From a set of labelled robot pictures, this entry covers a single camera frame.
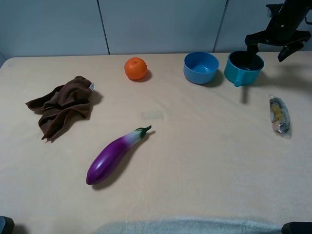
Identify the brown crumpled cloth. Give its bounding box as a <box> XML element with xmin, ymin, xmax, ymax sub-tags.
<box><xmin>26</xmin><ymin>76</ymin><xmax>94</xmax><ymax>141</ymax></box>

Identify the blue plastic bowl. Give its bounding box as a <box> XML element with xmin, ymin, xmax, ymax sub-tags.
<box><xmin>183</xmin><ymin>52</ymin><xmax>219</xmax><ymax>84</ymax></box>

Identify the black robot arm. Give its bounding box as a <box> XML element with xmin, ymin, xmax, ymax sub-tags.
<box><xmin>245</xmin><ymin>0</ymin><xmax>312</xmax><ymax>62</ymax></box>

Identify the clear plastic snack bag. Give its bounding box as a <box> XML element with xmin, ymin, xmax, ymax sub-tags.
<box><xmin>269</xmin><ymin>95</ymin><xmax>292</xmax><ymax>139</ymax></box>

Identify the black object corner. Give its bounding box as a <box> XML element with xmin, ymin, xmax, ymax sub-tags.
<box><xmin>281</xmin><ymin>222</ymin><xmax>312</xmax><ymax>234</ymax></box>
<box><xmin>0</xmin><ymin>216</ymin><xmax>15</xmax><ymax>234</ymax></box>

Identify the orange mandarin fruit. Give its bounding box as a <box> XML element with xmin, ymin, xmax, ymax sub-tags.
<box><xmin>124</xmin><ymin>57</ymin><xmax>148</xmax><ymax>80</ymax></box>

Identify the grey towel at bottom edge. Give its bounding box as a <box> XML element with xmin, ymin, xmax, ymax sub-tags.
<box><xmin>94</xmin><ymin>218</ymin><xmax>282</xmax><ymax>234</ymax></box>

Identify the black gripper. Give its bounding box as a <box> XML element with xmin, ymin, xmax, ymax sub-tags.
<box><xmin>245</xmin><ymin>15</ymin><xmax>311</xmax><ymax>62</ymax></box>

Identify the teal saucepan with handle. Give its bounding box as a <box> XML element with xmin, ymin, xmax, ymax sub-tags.
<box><xmin>224</xmin><ymin>51</ymin><xmax>264</xmax><ymax>87</ymax></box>

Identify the black object bottom right corner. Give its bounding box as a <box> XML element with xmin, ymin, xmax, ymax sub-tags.
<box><xmin>281</xmin><ymin>222</ymin><xmax>312</xmax><ymax>234</ymax></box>

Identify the black object bottom left corner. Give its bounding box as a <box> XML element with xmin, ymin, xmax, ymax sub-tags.
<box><xmin>0</xmin><ymin>216</ymin><xmax>15</xmax><ymax>234</ymax></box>

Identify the purple toy eggplant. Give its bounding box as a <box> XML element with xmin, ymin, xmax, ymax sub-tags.
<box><xmin>86</xmin><ymin>125</ymin><xmax>152</xmax><ymax>185</ymax></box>

